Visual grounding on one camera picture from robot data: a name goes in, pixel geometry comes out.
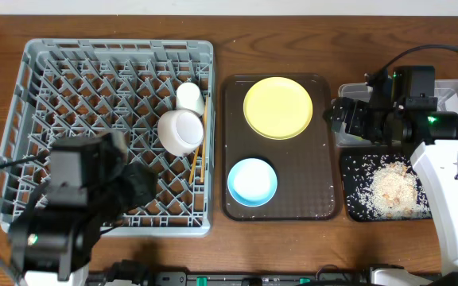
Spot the wooden chopstick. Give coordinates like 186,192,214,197
188,146,200,185
200,99,208,184

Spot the cream cup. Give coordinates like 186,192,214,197
176,82,205,117

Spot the yellow plate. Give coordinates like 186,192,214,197
243,76,313,140

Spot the blue bowl with food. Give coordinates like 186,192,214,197
227,158,278,207

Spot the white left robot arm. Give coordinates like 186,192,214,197
8,163,157,282

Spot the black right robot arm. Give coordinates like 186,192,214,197
323,94,458,285

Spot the spilled rice food waste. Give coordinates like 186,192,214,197
346,153,433,222

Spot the grey dishwasher rack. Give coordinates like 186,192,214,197
0,39,216,238

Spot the clear plastic bin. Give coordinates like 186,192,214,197
335,79,458,148

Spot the dark brown serving tray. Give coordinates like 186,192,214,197
221,74,340,221

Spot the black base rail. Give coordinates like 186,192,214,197
85,260,441,286

